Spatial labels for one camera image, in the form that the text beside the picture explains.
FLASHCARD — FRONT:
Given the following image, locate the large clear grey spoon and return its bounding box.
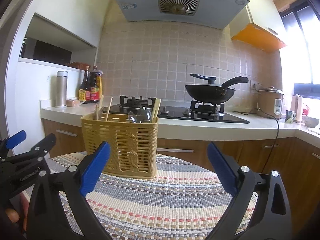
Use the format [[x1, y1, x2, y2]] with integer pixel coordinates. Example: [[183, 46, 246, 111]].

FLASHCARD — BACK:
[[137, 106, 152, 123]]

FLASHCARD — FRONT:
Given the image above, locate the person's left hand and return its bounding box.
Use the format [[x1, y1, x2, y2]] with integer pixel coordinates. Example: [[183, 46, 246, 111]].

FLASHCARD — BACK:
[[5, 193, 29, 231]]

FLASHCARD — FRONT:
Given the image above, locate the yellow plastic utensil basket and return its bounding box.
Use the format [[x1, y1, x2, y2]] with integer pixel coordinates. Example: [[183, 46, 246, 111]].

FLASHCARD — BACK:
[[80, 113, 159, 179]]

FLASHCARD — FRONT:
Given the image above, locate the small orange sponge block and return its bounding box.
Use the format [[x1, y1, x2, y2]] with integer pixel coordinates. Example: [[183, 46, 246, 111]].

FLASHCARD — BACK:
[[66, 99, 84, 107]]

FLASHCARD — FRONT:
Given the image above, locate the steel thermos bottle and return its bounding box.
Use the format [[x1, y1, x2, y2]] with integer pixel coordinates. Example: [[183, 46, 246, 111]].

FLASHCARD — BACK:
[[55, 70, 68, 108]]

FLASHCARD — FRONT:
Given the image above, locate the striped woven placemat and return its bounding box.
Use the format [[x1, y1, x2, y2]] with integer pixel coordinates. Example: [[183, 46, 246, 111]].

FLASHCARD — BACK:
[[22, 151, 258, 240]]

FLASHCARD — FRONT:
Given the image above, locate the dark soy sauce bottle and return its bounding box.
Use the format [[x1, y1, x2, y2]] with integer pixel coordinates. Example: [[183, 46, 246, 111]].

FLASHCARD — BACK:
[[78, 66, 91, 103]]

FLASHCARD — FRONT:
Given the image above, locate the white countertop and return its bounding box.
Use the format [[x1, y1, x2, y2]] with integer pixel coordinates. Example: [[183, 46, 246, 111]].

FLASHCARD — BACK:
[[40, 100, 319, 148]]

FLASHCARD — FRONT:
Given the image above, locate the small bowl on counter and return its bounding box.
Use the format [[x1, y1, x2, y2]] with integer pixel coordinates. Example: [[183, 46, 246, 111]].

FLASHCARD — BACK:
[[303, 116, 319, 128]]

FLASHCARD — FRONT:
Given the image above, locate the mug on counter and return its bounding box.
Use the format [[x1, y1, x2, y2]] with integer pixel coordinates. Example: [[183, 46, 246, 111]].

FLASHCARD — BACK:
[[285, 110, 296, 124]]

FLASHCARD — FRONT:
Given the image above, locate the red label sauce bottle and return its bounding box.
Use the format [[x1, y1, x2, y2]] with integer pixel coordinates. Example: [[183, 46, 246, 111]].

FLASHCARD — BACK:
[[89, 66, 102, 102]]

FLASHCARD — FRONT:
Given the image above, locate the rice cooker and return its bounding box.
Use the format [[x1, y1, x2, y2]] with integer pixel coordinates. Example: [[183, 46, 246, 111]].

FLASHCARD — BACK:
[[257, 87, 284, 119]]

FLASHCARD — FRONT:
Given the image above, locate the black gas stove top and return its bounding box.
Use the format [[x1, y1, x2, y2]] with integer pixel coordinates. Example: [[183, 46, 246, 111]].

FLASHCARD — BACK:
[[110, 95, 249, 124]]

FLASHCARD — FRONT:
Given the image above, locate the black wok with lid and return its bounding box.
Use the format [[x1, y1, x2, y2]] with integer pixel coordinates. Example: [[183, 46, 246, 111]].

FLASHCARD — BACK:
[[185, 74, 249, 105]]

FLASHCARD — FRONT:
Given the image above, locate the range hood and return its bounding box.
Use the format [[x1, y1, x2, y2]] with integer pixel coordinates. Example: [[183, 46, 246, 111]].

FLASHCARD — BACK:
[[116, 0, 249, 29]]

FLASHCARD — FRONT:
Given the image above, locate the black power cable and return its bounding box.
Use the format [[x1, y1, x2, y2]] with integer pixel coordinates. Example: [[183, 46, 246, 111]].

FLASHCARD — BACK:
[[232, 108, 281, 174]]

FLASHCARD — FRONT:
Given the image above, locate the orange wall cabinet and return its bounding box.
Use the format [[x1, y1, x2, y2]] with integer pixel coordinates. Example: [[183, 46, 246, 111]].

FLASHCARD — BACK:
[[229, 4, 286, 53]]

